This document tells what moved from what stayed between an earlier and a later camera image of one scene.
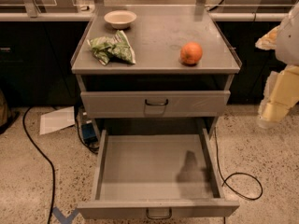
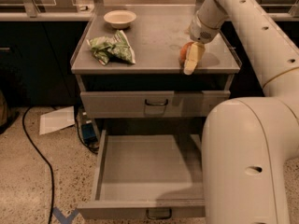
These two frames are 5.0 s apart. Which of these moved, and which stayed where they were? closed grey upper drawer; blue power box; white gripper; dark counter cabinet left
Moved: white gripper
Stayed: closed grey upper drawer; dark counter cabinet left; blue power box
